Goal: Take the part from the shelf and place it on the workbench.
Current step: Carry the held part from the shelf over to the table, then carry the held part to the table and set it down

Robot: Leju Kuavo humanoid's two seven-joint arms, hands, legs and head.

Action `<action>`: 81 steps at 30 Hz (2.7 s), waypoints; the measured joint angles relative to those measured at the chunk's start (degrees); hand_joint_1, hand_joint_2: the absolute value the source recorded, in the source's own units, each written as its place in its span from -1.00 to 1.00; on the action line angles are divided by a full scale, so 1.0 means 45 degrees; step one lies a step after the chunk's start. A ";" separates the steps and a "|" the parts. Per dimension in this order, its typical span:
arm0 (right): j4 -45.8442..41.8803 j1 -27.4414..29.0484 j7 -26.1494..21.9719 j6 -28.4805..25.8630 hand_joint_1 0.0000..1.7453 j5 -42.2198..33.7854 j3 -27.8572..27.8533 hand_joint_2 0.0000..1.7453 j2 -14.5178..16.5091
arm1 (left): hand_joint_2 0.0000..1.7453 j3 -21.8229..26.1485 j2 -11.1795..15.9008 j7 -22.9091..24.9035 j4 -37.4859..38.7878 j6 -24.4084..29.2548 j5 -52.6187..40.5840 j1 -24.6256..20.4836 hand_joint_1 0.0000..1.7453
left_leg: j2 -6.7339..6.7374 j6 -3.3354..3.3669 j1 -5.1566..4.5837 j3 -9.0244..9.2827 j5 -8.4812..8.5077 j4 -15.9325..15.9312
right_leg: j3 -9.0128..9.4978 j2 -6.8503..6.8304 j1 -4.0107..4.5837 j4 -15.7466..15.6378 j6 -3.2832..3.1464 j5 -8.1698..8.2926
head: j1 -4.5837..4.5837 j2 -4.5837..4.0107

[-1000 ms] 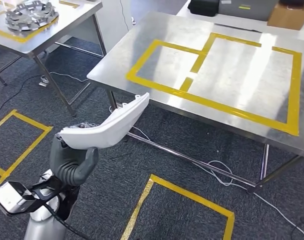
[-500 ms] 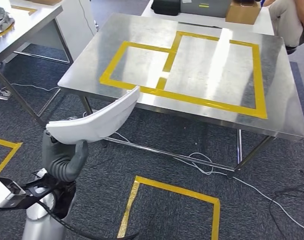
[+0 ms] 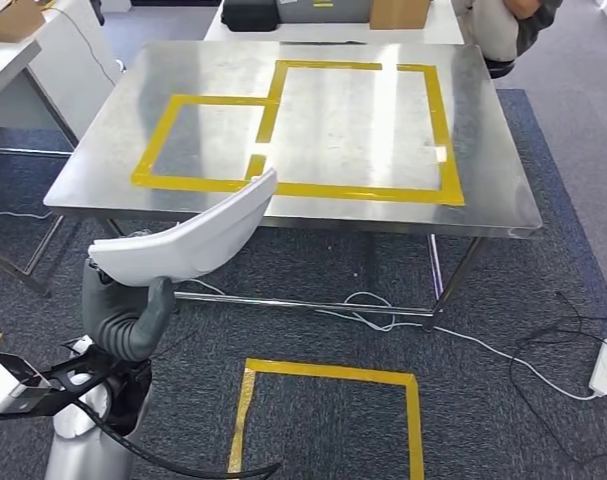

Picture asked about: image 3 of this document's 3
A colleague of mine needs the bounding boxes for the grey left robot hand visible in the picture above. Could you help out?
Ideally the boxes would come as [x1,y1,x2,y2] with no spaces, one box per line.
[82,258,177,338]

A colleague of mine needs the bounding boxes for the white plastic body part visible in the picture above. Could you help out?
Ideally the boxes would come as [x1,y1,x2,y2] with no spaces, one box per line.
[88,167,278,288]

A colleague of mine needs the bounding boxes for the stainless steel workbench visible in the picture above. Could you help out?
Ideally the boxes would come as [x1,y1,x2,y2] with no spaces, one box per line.
[43,40,543,333]

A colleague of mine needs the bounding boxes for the white side desk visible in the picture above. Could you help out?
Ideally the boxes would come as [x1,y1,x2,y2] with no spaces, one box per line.
[0,0,125,299]

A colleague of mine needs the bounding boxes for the yellow floor tape square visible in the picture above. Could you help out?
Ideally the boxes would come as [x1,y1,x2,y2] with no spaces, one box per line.
[227,357,425,480]

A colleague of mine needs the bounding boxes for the cardboard box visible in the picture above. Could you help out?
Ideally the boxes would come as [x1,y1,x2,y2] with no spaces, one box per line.
[0,0,46,44]
[369,0,431,31]

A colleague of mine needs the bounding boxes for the black carrying case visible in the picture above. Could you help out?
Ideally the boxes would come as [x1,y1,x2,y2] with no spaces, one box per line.
[221,0,280,33]

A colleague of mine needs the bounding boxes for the large yellow tape rectangle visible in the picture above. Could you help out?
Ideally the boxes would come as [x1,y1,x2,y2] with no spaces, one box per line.
[255,59,465,208]

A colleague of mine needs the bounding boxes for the black stool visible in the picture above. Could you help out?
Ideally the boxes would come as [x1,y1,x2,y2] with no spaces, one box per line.
[484,58,517,79]

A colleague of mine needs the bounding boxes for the person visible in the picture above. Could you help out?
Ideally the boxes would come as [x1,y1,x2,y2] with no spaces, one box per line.
[452,0,564,64]

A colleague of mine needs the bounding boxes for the white power strip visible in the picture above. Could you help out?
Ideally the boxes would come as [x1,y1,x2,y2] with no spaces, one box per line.
[588,337,607,399]

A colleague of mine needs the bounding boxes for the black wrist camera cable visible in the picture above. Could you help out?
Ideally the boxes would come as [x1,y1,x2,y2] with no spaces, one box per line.
[80,397,282,480]

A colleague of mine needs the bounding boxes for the white floor cable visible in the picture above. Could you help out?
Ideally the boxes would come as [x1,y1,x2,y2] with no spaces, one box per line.
[175,278,600,403]

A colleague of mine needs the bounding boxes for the black floor cable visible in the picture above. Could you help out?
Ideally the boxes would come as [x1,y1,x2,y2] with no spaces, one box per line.
[508,291,607,465]

